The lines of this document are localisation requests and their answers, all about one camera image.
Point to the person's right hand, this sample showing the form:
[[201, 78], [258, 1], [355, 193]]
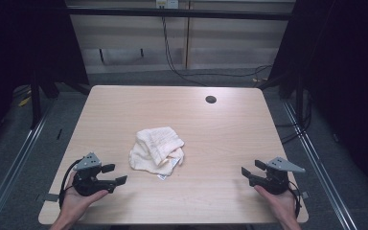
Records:
[[279, 204]]

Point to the black curtain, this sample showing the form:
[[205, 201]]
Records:
[[22, 48], [341, 64]]

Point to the small black floor strip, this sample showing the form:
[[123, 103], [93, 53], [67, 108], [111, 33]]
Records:
[[59, 134]]

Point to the person's left hand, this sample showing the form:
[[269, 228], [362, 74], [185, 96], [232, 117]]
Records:
[[76, 202]]

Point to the grey tape piece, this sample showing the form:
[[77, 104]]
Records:
[[304, 195], [51, 197]]

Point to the black horizontal frame bar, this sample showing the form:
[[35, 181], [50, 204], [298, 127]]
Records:
[[179, 13]]

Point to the metal floor rail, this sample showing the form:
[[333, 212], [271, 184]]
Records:
[[319, 166], [16, 159]]

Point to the white towel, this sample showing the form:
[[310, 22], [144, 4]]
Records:
[[156, 150]]

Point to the black metal stand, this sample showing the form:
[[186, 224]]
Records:
[[35, 102]]

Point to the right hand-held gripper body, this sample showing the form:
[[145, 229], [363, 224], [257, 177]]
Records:
[[273, 182]]

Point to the white wall socket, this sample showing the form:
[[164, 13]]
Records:
[[167, 4]]

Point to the yellow floor object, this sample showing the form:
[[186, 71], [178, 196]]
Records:
[[24, 101]]

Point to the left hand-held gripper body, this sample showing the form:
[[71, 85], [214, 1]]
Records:
[[87, 183]]

